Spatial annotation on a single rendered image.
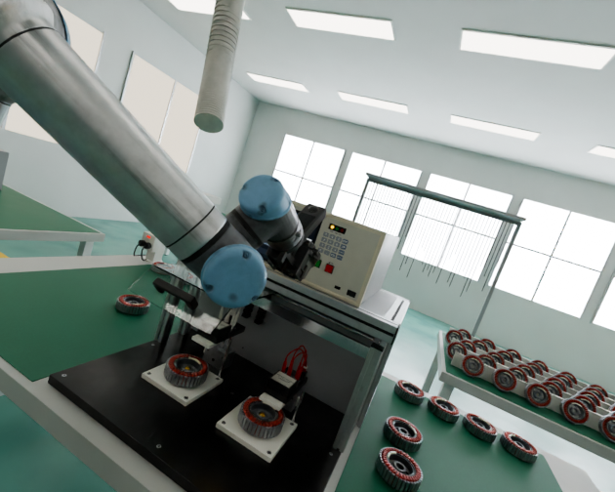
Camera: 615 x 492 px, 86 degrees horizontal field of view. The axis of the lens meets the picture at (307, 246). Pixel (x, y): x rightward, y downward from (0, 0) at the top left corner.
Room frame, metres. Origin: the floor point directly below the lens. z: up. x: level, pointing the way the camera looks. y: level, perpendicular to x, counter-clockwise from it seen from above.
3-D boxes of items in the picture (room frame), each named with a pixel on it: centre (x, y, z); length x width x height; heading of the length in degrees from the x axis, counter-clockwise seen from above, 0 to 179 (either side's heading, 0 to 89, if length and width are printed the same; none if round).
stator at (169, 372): (0.83, 0.20, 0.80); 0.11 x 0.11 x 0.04
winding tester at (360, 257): (1.09, -0.04, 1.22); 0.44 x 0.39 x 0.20; 70
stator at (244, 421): (0.75, -0.03, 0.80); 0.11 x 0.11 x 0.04
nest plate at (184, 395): (0.83, 0.20, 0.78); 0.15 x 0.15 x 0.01; 70
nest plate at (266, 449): (0.75, -0.03, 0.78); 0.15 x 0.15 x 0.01; 70
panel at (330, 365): (1.03, 0.00, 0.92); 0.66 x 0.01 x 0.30; 70
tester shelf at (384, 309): (1.09, -0.02, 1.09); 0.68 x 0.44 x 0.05; 70
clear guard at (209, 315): (0.84, 0.19, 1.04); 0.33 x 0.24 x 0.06; 160
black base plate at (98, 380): (0.81, 0.08, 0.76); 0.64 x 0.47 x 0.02; 70
